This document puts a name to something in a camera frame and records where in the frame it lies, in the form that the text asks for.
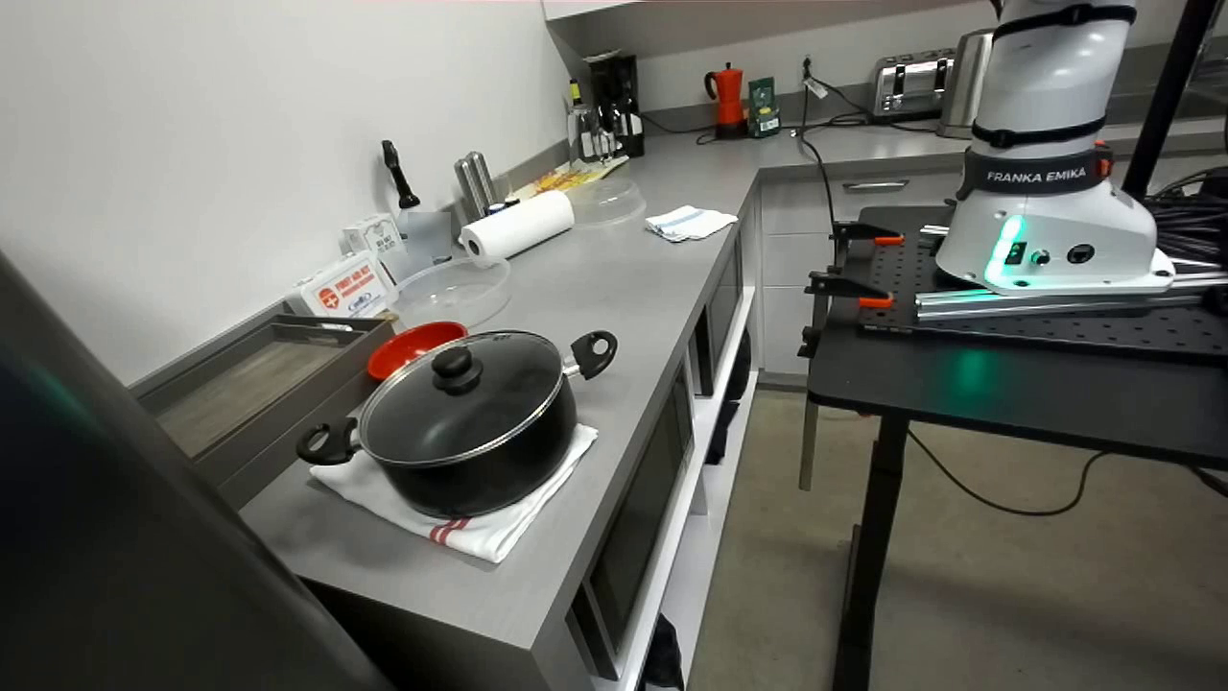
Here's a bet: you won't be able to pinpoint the glass lid with black knob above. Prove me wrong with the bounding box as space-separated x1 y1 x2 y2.
359 326 567 470

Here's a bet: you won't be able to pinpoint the red moka pot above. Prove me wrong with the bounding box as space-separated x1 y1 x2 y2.
704 59 751 138

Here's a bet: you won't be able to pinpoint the folded white towel blue stripes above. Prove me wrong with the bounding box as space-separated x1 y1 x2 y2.
643 204 740 244

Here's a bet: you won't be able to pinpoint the white paper towel roll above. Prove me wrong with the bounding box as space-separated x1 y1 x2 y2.
452 189 580 270

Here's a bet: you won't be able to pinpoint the black built-in oven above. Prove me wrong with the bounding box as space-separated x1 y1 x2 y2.
572 367 704 644

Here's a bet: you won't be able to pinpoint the clear plastic bowl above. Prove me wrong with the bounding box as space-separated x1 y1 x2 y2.
393 257 513 334

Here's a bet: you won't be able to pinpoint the yellow cloth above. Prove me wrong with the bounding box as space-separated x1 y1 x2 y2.
512 155 628 209

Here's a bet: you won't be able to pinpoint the gray kitchen counter cabinet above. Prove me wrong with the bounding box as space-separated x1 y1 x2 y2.
298 159 965 691

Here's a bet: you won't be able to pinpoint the steel shaker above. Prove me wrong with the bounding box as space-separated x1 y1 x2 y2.
452 150 485 221
469 145 503 216

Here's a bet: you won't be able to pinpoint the red bowl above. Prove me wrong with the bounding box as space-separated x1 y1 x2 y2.
364 317 474 386

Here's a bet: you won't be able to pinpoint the spray bottle with black trigger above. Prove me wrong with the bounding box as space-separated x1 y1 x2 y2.
378 138 452 270

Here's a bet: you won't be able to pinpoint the black coffee machine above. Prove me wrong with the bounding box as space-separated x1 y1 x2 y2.
567 50 649 166

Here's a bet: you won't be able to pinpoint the small white box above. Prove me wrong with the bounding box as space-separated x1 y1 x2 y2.
343 211 414 283

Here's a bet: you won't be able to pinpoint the white red box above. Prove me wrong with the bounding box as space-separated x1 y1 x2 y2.
298 250 401 321

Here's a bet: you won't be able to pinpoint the green box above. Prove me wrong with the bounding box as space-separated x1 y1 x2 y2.
745 73 787 138

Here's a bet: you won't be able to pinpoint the gray rectangular tray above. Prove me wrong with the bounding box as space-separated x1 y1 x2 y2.
132 308 401 509

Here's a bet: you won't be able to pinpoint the silver toaster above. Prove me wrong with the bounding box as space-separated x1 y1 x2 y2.
870 50 959 122

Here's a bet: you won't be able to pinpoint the black robot table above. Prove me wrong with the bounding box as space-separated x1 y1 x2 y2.
802 204 1228 691

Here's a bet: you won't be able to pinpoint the steel kettle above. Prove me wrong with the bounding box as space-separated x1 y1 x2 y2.
935 26 998 142

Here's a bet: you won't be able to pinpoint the dark tall panel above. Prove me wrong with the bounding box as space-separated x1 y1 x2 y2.
0 250 394 691

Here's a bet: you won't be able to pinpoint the black pole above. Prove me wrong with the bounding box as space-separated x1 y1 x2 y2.
1122 0 1226 204

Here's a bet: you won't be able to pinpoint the black pot with two handles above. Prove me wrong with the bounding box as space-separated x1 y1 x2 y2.
296 326 622 521

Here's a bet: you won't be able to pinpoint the black clamp with orange handle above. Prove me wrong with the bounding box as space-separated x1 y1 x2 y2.
802 270 900 317
828 218 909 255

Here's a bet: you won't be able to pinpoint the black wall cable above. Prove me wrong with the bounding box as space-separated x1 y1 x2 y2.
794 53 843 237

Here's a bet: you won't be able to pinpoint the black floor cable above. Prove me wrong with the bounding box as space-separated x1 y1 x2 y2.
901 425 1228 521

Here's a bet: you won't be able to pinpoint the aluminium rail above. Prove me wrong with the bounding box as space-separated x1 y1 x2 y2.
912 270 1228 321

